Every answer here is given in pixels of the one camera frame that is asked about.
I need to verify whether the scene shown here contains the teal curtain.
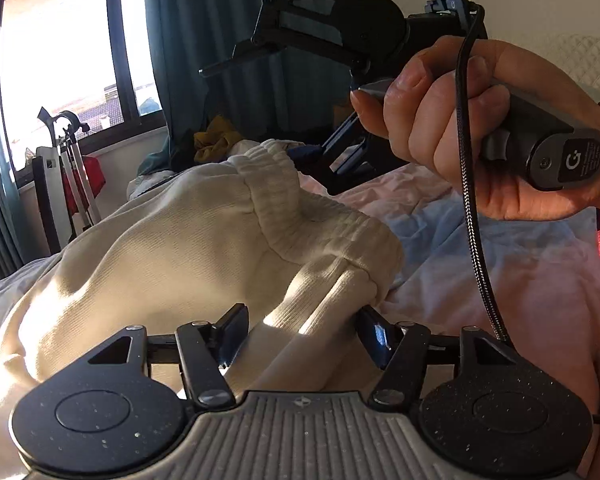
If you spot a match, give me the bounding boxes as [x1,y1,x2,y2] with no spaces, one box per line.
[140,0,371,171]
[0,0,26,286]

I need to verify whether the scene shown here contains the mustard yellow garment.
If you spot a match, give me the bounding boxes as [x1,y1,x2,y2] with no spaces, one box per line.
[193,116,244,163]

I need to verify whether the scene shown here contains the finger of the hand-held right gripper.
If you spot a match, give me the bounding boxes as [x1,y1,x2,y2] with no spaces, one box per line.
[320,107,381,181]
[199,0,301,79]

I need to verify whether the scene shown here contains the white quilted headboard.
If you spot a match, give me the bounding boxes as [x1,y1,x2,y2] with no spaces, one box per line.
[545,34,600,92]

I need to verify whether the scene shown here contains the white pants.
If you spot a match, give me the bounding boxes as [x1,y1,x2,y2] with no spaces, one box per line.
[0,139,406,411]

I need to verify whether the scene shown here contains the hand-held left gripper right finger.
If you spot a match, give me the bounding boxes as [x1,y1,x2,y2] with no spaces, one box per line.
[357,305,530,405]

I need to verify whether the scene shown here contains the white panel heater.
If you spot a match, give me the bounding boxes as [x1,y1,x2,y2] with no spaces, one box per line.
[31,145,76,253]

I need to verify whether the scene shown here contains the black braided cable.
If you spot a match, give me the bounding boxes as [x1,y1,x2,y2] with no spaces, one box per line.
[455,2,513,346]

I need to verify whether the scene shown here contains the red bag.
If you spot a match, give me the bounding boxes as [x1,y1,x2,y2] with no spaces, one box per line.
[62,156,106,211]

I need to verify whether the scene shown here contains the black and white stand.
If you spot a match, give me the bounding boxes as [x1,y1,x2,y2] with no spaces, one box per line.
[37,106,103,233]

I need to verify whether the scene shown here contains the window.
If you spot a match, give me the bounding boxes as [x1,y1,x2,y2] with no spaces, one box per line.
[0,0,163,176]

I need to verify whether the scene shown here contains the person's right hand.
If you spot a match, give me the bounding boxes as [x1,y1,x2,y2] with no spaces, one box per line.
[350,37,600,223]

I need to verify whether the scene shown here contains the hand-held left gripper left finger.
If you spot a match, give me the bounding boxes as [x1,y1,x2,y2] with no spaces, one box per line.
[65,303,251,408]

